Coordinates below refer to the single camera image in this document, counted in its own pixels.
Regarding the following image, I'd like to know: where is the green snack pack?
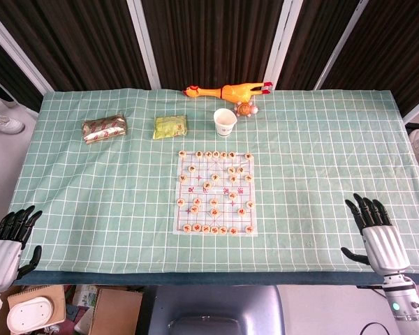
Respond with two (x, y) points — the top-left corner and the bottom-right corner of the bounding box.
(152, 114), (189, 140)

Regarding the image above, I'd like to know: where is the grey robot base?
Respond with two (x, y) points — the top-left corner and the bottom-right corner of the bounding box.
(149, 285), (286, 335)

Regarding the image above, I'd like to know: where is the green checkered tablecloth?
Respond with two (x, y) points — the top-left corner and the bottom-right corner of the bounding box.
(12, 87), (419, 280)

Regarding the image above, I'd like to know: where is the orange pink turtle toy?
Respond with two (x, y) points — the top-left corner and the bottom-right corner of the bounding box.
(234, 101), (260, 118)

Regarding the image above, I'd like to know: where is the white paper cup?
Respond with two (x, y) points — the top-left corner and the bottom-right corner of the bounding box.
(213, 107), (238, 138)

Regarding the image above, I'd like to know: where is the white oval plastic device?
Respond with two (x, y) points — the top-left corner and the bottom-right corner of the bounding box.
(6, 295), (56, 334)

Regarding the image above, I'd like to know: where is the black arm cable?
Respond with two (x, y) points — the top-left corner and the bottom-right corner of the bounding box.
(360, 321), (399, 335)

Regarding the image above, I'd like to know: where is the yellow rubber chicken toy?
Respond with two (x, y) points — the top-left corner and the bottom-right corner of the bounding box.
(182, 81), (274, 104)

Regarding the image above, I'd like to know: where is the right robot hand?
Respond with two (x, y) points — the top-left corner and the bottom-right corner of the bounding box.
(340, 193), (413, 278)

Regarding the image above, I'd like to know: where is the gold red snack pack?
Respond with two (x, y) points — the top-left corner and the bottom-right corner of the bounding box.
(82, 114), (128, 144)

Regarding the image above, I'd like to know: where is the green white printed carton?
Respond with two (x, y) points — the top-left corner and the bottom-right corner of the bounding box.
(72, 285), (100, 309)

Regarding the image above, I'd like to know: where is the white xiangqi board sheet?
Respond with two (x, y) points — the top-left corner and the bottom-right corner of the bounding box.
(173, 150), (258, 237)

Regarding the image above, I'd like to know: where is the flat brown cardboard box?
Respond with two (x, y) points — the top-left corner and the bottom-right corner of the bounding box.
(88, 287), (144, 335)

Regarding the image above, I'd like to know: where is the dark teal table cover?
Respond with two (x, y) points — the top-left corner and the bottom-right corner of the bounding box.
(13, 270), (419, 287)

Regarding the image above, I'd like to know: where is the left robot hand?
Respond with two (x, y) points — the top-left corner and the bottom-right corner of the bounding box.
(0, 204), (43, 292)

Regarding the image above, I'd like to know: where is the white partition frame post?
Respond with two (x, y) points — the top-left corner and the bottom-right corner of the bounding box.
(0, 6), (54, 96)
(263, 0), (304, 91)
(313, 0), (370, 91)
(401, 87), (419, 124)
(126, 0), (162, 89)

